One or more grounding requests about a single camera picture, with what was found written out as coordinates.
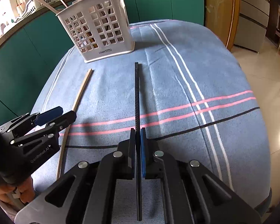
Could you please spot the blue striped tablecloth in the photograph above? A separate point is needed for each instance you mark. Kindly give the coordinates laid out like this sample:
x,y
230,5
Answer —
x,y
195,101

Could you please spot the white dish rack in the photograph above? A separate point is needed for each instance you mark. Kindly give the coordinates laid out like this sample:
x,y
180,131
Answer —
x,y
31,7

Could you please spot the white plastic utensil caddy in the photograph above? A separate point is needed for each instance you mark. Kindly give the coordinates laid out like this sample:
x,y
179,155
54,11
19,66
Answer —
x,y
98,28

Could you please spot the red and white chopstick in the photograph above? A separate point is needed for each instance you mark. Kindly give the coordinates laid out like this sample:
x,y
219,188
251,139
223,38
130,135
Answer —
x,y
48,6

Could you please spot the black ribbed chopstick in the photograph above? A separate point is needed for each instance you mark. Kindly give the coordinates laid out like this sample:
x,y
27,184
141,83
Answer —
x,y
138,145

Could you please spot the wooden glass sliding door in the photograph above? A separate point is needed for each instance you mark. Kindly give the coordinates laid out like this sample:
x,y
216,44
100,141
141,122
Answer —
x,y
222,17

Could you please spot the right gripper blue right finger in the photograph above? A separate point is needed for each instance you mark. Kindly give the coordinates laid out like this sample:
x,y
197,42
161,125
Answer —
x,y
143,151

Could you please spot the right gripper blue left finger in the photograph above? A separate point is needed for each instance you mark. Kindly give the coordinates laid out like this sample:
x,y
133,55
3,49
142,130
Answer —
x,y
131,154

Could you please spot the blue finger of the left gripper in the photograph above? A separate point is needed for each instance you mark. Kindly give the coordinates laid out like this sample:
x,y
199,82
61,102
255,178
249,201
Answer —
x,y
60,123
48,116

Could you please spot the silver refrigerator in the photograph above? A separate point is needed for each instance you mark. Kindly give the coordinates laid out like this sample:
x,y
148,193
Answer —
x,y
252,25

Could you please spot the teal lower cabinets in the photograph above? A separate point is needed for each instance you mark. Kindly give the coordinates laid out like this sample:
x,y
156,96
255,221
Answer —
x,y
29,56

